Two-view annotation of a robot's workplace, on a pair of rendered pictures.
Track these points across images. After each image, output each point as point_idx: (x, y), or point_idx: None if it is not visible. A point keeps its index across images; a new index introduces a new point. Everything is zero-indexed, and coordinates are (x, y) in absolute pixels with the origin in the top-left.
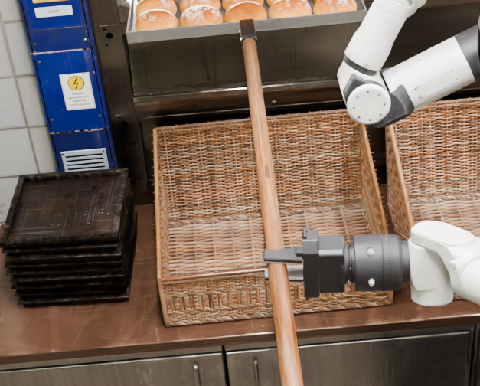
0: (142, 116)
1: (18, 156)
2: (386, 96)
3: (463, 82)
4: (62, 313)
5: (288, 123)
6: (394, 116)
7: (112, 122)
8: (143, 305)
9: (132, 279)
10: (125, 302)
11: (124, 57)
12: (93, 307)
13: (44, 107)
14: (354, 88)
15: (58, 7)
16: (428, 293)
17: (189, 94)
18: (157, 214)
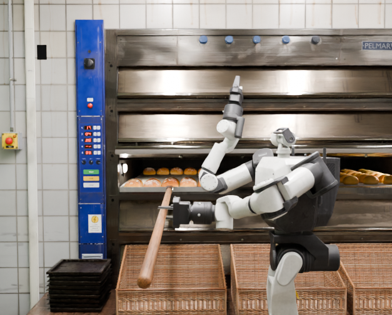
0: (121, 241)
1: (62, 256)
2: (216, 179)
3: (246, 178)
4: (67, 314)
5: (186, 248)
6: (219, 188)
7: (107, 242)
8: (107, 314)
9: (104, 307)
10: (99, 312)
11: (117, 210)
12: (83, 313)
13: (79, 230)
14: (203, 175)
15: (93, 183)
16: (221, 222)
17: (143, 229)
18: (120, 270)
